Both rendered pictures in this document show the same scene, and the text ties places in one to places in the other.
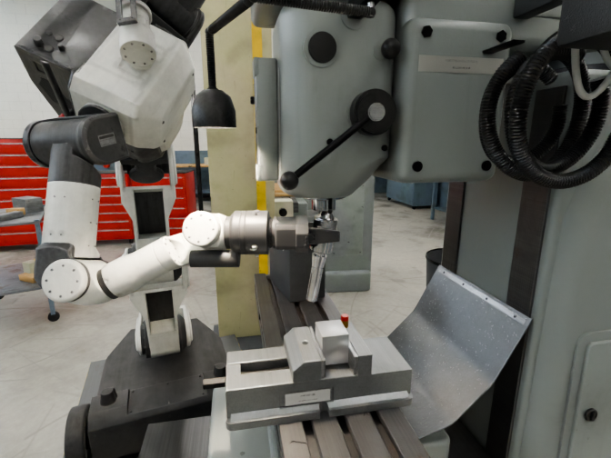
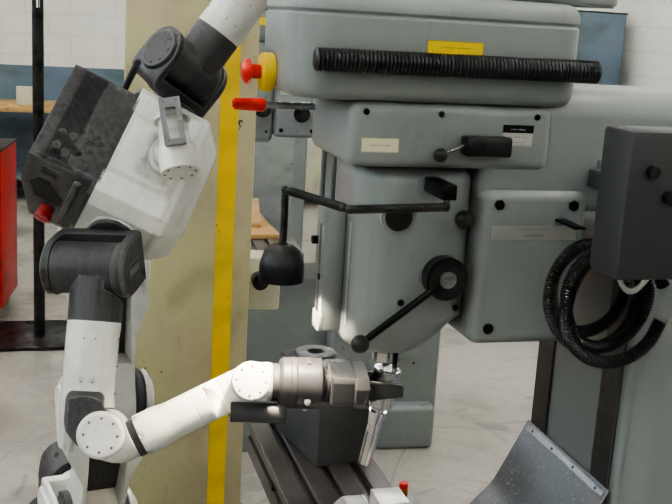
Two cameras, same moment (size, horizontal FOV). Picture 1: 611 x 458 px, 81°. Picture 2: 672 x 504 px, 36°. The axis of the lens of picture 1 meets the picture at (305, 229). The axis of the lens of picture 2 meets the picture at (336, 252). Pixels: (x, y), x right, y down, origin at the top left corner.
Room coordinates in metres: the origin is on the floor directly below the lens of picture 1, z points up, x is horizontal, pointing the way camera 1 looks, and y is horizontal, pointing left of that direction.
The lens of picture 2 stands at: (-0.98, 0.20, 1.85)
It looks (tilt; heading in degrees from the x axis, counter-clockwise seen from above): 13 degrees down; 355
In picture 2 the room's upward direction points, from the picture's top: 3 degrees clockwise
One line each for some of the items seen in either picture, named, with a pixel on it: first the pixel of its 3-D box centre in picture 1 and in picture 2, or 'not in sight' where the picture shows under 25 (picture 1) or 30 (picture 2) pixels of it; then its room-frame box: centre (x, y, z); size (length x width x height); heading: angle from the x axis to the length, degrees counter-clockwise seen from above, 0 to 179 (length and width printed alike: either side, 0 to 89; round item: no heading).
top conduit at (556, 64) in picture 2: not in sight; (460, 65); (0.57, -0.10, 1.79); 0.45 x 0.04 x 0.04; 101
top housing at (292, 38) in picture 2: not in sight; (417, 47); (0.71, -0.05, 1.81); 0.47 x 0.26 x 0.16; 101
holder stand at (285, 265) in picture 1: (295, 259); (322, 401); (1.15, 0.03, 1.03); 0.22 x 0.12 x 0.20; 22
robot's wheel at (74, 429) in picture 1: (81, 439); not in sight; (0.95, 0.71, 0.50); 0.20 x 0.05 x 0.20; 22
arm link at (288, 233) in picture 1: (277, 233); (331, 385); (0.70, 0.06, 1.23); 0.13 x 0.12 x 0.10; 1
